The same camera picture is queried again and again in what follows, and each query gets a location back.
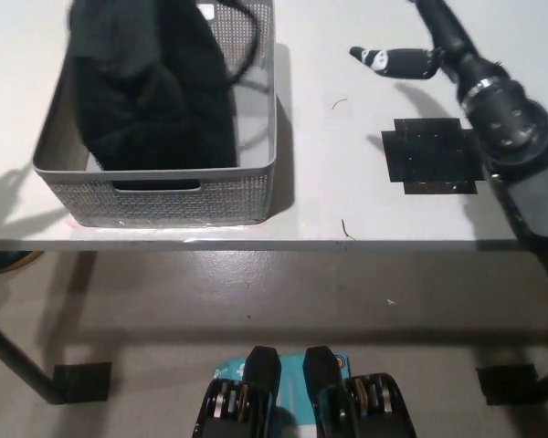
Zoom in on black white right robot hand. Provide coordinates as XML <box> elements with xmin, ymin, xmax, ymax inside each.
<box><xmin>348</xmin><ymin>0</ymin><xmax>509</xmax><ymax>110</ymax></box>

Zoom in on clear adhesive tape strip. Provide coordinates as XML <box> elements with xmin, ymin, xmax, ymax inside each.
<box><xmin>113</xmin><ymin>218</ymin><xmax>261</xmax><ymax>244</ymax></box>

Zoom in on dark metal table leg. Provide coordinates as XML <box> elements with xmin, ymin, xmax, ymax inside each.
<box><xmin>0</xmin><ymin>313</ymin><xmax>64</xmax><ymax>407</ymax></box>

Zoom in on black object with yellow rim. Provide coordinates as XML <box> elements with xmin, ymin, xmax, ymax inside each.
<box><xmin>0</xmin><ymin>250</ymin><xmax>43</xmax><ymax>279</ymax></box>

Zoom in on grey perforated plastic basket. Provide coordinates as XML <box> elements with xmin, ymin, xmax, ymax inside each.
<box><xmin>30</xmin><ymin>0</ymin><xmax>279</xmax><ymax>228</ymax></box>

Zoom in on black tape patch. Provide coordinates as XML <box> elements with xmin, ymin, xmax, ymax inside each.
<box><xmin>380</xmin><ymin>117</ymin><xmax>481</xmax><ymax>197</ymax></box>

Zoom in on dark green lunch bag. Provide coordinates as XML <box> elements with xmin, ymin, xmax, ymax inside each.
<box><xmin>65</xmin><ymin>0</ymin><xmax>263</xmax><ymax>193</ymax></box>

